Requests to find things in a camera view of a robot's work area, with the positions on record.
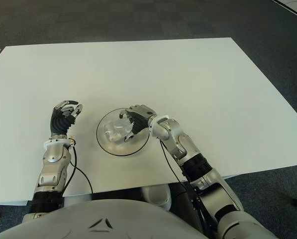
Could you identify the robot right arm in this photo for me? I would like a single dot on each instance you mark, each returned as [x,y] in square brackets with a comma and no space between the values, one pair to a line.
[185,147]

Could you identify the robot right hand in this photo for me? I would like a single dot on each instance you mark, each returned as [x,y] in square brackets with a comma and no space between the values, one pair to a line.
[140,119]

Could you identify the white robot leg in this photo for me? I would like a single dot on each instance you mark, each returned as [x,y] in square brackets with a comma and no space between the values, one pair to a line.
[155,196]

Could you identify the grey robot torso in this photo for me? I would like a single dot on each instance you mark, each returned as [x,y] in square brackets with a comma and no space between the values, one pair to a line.
[63,221]

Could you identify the white plate black rim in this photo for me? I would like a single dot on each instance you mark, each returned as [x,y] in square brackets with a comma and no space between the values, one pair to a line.
[123,149]

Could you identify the clear water bottle blue cap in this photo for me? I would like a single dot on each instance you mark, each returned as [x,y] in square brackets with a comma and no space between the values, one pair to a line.
[116,129]

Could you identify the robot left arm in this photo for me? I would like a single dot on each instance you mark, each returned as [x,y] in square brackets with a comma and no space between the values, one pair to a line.
[52,154]

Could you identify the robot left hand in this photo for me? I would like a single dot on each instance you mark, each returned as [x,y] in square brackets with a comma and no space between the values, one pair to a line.
[61,122]

